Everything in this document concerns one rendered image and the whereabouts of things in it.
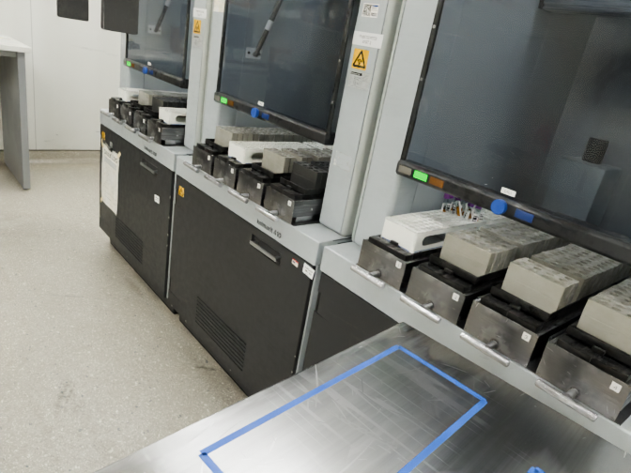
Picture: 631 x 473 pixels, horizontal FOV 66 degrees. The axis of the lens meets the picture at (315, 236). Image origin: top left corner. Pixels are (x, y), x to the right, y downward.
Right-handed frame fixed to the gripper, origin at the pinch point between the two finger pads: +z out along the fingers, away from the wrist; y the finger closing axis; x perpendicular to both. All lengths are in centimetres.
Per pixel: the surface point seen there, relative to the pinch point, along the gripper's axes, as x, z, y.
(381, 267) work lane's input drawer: 66, 44, -9
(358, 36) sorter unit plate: 75, -4, -40
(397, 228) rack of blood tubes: 70, 35, -11
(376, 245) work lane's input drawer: 67, 40, -13
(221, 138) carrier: 73, 36, -97
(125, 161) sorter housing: 66, 64, -166
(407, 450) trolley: 22, 38, 33
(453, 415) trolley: 32, 38, 32
